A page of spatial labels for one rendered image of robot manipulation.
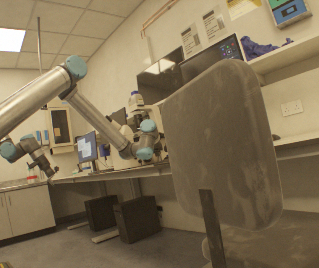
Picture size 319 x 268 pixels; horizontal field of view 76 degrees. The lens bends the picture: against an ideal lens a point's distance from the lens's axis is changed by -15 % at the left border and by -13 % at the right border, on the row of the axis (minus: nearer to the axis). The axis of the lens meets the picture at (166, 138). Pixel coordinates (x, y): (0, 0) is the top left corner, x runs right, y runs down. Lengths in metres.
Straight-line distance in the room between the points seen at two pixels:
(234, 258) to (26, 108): 0.85
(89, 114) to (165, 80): 1.10
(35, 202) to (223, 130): 3.17
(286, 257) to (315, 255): 0.07
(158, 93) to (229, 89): 1.79
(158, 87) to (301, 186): 1.49
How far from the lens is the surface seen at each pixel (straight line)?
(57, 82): 1.02
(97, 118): 1.27
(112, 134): 1.30
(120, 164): 1.61
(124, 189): 3.25
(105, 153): 1.78
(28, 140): 1.56
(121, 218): 2.36
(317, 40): 1.48
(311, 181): 1.68
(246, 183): 0.48
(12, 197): 3.45
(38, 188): 3.48
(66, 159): 4.23
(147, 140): 1.29
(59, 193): 4.17
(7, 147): 1.44
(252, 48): 1.59
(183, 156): 0.67
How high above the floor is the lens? 0.79
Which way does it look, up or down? 4 degrees up
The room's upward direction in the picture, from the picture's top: 11 degrees counter-clockwise
